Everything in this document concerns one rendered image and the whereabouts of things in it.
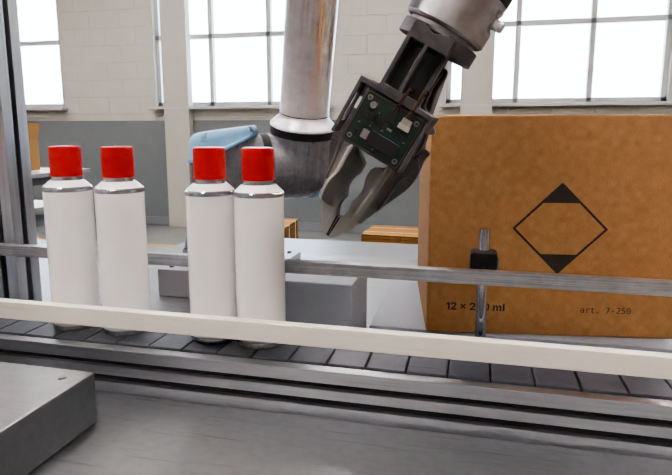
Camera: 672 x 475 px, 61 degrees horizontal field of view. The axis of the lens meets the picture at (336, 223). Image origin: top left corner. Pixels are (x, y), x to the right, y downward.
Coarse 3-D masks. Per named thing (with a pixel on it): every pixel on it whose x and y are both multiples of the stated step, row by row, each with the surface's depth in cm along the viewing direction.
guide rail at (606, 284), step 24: (168, 264) 66; (288, 264) 62; (312, 264) 62; (336, 264) 61; (360, 264) 61; (384, 264) 61; (552, 288) 56; (576, 288) 56; (600, 288) 55; (624, 288) 54; (648, 288) 54
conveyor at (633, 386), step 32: (0, 320) 68; (192, 352) 59; (224, 352) 58; (256, 352) 58; (288, 352) 58; (320, 352) 58; (352, 352) 58; (512, 384) 51; (544, 384) 51; (576, 384) 51; (608, 384) 51; (640, 384) 51
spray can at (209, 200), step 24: (216, 168) 58; (192, 192) 58; (216, 192) 58; (192, 216) 58; (216, 216) 58; (192, 240) 59; (216, 240) 58; (192, 264) 59; (216, 264) 59; (192, 288) 60; (216, 288) 59; (192, 312) 60; (216, 312) 60; (192, 336) 61
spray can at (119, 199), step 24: (120, 168) 61; (96, 192) 60; (120, 192) 60; (96, 216) 61; (120, 216) 60; (144, 216) 63; (120, 240) 61; (144, 240) 63; (120, 264) 61; (144, 264) 63; (120, 288) 62; (144, 288) 63
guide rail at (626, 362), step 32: (32, 320) 63; (64, 320) 62; (96, 320) 61; (128, 320) 60; (160, 320) 59; (192, 320) 58; (224, 320) 57; (256, 320) 57; (384, 352) 54; (416, 352) 53; (448, 352) 52; (480, 352) 52; (512, 352) 51; (544, 352) 50; (576, 352) 50; (608, 352) 49; (640, 352) 49
